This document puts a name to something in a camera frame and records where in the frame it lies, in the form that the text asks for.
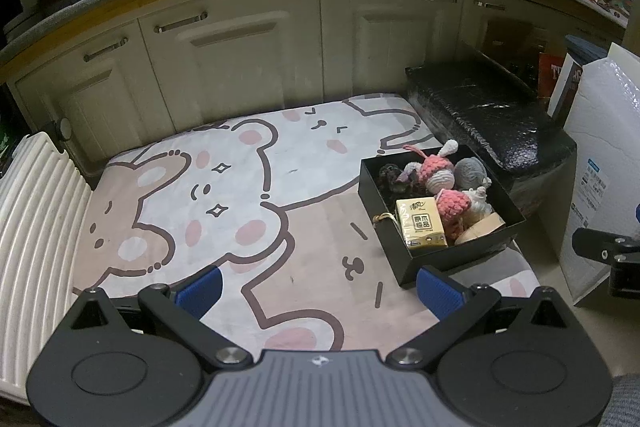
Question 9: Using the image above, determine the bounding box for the white bubble mailer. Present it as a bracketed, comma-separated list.
[558, 41, 640, 309]

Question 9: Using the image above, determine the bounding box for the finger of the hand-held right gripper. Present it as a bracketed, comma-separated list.
[572, 226, 640, 264]

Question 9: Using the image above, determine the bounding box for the pink crochet doll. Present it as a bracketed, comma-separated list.
[433, 189, 474, 246]

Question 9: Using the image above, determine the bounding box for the cream cabinet door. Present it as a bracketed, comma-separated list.
[457, 0, 552, 68]
[319, 0, 467, 101]
[137, 0, 327, 131]
[9, 19, 174, 168]

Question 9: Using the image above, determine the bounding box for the black cardboard box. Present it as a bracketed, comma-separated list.
[357, 144, 527, 291]

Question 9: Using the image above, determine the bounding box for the pink crochet bunny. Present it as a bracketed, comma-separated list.
[403, 139, 460, 188]

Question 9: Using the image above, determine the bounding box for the red book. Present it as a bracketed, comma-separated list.
[537, 51, 569, 101]

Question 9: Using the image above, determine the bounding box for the white yarn ball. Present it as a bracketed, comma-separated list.
[462, 186, 494, 226]

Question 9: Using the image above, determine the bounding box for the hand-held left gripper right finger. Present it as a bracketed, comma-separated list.
[387, 266, 586, 370]

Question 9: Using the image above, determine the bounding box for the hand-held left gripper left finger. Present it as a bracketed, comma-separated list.
[55, 266, 253, 373]

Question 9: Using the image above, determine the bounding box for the yellow tissue packet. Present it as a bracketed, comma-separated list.
[394, 197, 449, 251]

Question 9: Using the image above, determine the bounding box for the printed bear blanket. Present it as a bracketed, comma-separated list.
[72, 92, 542, 354]

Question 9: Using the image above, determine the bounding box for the purple crochet flower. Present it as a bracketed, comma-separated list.
[377, 162, 401, 193]

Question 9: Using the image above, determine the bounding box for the white ribbed panel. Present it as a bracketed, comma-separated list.
[0, 119, 94, 404]

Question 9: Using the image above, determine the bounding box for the grey crochet ball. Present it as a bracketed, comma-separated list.
[452, 156, 494, 190]

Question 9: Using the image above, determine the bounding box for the black wrapped package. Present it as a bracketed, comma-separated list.
[403, 62, 579, 214]

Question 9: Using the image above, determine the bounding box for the white book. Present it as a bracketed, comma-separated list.
[547, 51, 584, 118]

